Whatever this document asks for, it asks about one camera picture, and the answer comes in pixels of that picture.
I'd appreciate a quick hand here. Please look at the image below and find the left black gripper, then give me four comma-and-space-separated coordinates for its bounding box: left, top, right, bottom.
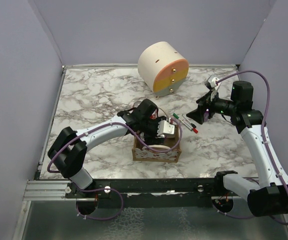
139, 116, 166, 144

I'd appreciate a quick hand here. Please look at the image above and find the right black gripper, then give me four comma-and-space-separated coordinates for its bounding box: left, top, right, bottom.
187, 89, 238, 124

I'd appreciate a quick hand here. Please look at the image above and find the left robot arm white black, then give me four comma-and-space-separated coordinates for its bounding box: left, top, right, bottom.
47, 99, 167, 198

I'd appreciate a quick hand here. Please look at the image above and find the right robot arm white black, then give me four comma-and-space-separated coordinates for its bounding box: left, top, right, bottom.
186, 79, 288, 217

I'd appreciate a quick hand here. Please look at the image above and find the purple soda can far right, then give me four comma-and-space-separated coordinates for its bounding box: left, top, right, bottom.
204, 109, 209, 122

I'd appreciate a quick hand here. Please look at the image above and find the red soda can front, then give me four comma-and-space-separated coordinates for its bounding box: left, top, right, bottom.
150, 113, 158, 120

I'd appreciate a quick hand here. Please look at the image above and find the red soda can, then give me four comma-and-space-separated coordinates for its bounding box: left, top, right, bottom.
133, 101, 142, 109
150, 113, 158, 120

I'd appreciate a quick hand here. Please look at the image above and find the red capped marker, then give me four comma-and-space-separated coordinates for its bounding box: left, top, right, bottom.
182, 114, 198, 134

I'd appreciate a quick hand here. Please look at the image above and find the green capped marker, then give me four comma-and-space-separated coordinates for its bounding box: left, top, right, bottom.
173, 113, 185, 124

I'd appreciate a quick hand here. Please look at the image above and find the red soda can rear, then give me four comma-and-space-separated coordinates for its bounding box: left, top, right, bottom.
133, 101, 142, 109

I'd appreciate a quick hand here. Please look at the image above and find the round pastel drawer cabinet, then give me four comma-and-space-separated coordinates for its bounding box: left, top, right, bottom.
137, 41, 189, 97

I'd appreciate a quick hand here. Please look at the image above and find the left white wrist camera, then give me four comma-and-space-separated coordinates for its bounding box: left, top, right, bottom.
157, 120, 176, 138

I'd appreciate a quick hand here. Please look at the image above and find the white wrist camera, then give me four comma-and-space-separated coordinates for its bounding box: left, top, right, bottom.
157, 120, 176, 138
204, 75, 221, 98

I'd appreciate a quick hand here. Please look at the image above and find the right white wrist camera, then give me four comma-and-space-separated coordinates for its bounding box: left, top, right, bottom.
204, 75, 221, 98

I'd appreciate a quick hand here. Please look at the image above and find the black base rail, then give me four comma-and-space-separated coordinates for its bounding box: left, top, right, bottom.
66, 172, 237, 210

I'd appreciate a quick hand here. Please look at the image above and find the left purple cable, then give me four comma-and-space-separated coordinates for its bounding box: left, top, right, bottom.
46, 118, 183, 221

